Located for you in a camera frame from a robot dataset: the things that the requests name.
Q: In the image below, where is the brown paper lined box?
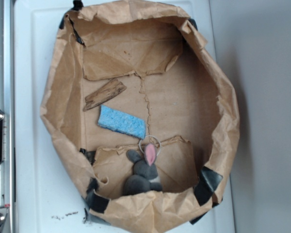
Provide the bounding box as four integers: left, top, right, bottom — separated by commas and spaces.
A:
40, 0, 240, 233

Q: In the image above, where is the blue sponge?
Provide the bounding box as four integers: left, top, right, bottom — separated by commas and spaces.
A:
97, 105, 146, 139

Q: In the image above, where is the brown wood piece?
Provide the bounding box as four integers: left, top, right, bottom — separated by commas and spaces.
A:
83, 79, 127, 112

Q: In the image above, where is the grey plush bunny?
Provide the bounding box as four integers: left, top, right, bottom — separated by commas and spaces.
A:
123, 143, 162, 196

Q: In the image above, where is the metal key ring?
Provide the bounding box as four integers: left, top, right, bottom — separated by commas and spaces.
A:
138, 135, 163, 156

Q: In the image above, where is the aluminium frame rail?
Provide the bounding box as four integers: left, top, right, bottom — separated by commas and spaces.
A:
0, 0, 17, 233

